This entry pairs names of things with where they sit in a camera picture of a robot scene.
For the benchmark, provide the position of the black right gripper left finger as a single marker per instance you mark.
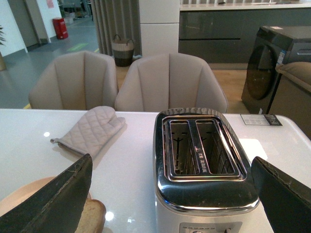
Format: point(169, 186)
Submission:
point(56, 207)

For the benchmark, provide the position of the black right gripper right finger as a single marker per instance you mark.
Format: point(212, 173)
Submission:
point(286, 201)

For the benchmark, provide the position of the slice of bread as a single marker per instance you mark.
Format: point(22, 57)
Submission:
point(93, 217)

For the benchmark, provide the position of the beige round plate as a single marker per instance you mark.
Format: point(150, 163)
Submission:
point(20, 195)

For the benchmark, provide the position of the white chrome toaster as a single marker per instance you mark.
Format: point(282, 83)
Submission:
point(202, 176)

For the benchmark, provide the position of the grey quilted oven mitt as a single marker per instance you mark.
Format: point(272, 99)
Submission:
point(92, 131)

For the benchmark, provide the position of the label card on table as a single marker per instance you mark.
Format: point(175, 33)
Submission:
point(263, 120)

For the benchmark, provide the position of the beige cushioned seat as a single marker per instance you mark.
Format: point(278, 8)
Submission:
point(293, 95)

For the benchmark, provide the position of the left beige chair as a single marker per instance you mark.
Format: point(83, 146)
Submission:
point(76, 81)

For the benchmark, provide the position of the beige chair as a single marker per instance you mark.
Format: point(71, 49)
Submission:
point(76, 81)
point(171, 80)

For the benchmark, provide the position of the dark washing machine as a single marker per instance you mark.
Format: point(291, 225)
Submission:
point(273, 46)

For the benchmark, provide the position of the right beige chair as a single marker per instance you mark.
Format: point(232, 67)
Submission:
point(171, 80)

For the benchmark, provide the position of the woven laundry basket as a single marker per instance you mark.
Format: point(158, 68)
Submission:
point(123, 51)

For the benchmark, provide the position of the grey kitchen cabinet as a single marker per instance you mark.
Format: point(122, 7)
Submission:
point(221, 35)

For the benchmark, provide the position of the red bin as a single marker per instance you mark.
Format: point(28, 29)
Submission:
point(60, 28)

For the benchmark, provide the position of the grey curtain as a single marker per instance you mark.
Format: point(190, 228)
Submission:
point(116, 17)

